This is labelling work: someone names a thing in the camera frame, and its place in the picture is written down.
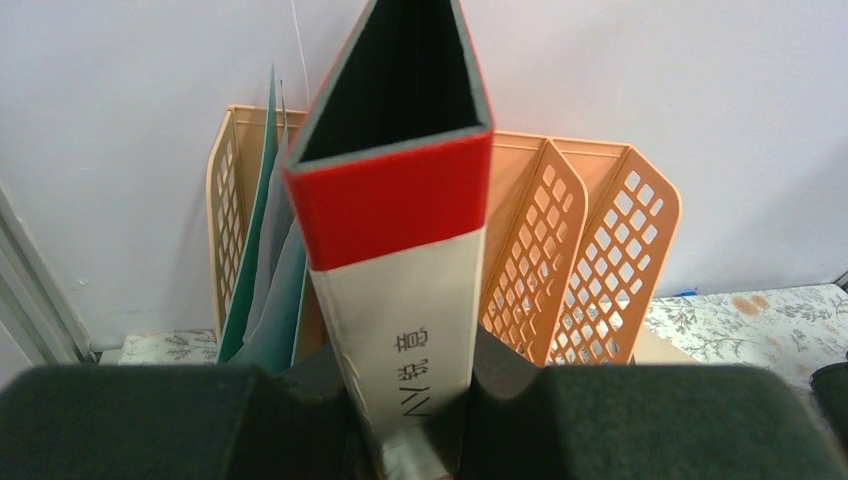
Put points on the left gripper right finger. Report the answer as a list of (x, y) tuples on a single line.
[(639, 422)]

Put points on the floral table mat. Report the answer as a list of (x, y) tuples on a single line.
[(790, 332)]

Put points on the red binder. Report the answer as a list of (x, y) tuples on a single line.
[(389, 177)]

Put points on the black pink drawer box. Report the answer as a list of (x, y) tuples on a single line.
[(829, 387)]

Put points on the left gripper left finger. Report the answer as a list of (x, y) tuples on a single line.
[(182, 422)]

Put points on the teal folder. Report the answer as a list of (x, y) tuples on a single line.
[(263, 316)]

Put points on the orange plastic file organizer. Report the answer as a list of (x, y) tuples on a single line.
[(579, 231)]

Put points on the beige kraft notebook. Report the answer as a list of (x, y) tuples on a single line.
[(650, 349)]

